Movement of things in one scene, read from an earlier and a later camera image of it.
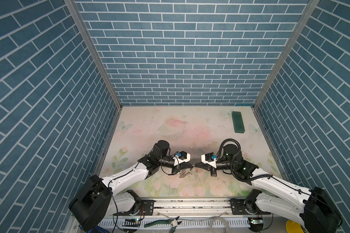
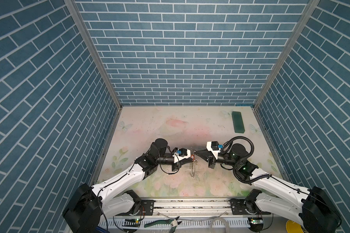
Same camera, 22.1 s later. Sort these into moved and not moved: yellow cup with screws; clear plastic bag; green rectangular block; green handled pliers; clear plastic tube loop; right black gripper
Moved: clear plastic bag; right black gripper
Not moved: green rectangular block; yellow cup with screws; green handled pliers; clear plastic tube loop
